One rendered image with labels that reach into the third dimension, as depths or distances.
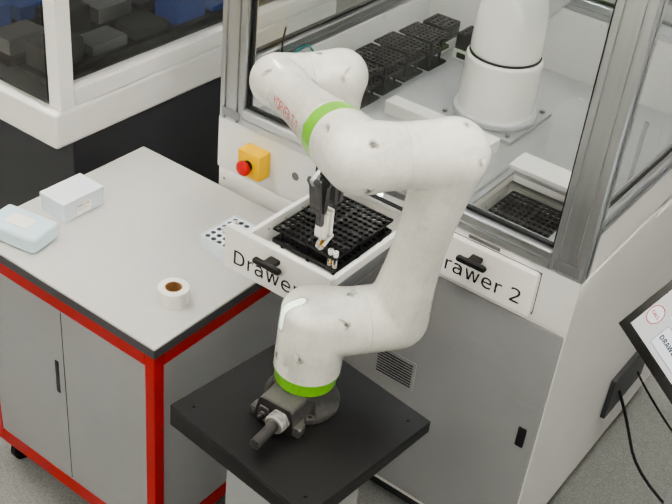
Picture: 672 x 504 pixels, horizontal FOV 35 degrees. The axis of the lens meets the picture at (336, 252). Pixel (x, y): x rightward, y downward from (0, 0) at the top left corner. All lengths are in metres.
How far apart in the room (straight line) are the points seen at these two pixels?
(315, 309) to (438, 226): 0.28
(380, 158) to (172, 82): 1.51
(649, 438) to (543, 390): 0.99
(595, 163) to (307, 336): 0.67
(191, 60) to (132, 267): 0.83
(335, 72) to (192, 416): 0.71
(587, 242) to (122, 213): 1.13
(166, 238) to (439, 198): 0.99
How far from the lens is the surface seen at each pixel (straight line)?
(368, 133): 1.65
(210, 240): 2.50
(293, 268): 2.24
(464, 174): 1.71
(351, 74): 2.07
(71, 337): 2.50
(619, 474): 3.27
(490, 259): 2.34
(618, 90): 2.08
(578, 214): 2.21
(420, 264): 1.86
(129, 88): 2.95
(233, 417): 2.04
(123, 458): 2.61
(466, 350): 2.53
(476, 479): 2.75
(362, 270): 2.33
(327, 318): 1.90
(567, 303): 2.32
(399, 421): 2.09
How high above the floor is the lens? 2.23
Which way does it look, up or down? 35 degrees down
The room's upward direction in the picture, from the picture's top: 6 degrees clockwise
